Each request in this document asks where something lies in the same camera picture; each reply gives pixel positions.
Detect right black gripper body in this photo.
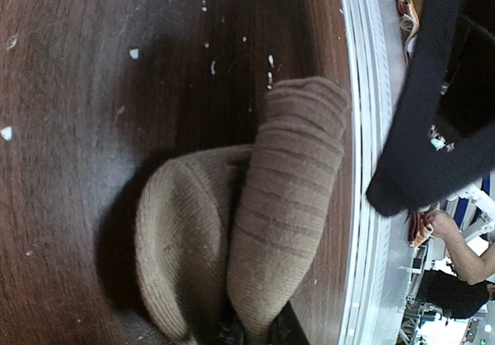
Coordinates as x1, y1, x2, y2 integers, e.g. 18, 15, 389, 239
438, 0, 494, 136

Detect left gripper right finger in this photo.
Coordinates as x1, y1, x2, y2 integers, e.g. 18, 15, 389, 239
271, 302, 309, 345

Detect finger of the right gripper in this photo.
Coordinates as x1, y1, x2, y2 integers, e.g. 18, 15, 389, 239
366, 0, 494, 217

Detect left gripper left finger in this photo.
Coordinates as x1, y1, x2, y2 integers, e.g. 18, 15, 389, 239
213, 313, 245, 345

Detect tan ribbed sock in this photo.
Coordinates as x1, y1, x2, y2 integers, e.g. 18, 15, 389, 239
135, 77, 350, 344

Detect spare socks pile outside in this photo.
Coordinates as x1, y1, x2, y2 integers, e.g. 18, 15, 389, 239
395, 0, 420, 66

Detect background person hands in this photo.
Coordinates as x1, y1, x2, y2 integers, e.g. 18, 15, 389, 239
425, 210, 495, 285

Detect seated person in background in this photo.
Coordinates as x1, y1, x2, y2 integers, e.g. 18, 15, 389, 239
416, 271, 494, 319

